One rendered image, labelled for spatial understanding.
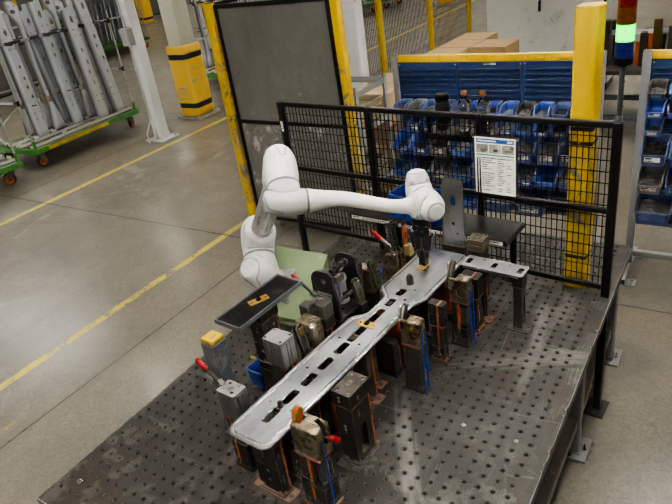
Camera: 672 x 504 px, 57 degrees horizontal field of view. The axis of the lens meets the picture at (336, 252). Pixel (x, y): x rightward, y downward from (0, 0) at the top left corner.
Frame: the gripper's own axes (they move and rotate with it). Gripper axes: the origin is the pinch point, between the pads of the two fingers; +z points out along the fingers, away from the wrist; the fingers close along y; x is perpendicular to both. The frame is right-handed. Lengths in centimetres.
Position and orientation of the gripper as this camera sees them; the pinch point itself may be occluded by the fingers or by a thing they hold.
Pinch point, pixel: (423, 257)
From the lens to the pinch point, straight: 279.6
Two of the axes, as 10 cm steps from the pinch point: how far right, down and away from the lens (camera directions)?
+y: 8.0, 1.9, -5.8
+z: 1.4, 8.7, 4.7
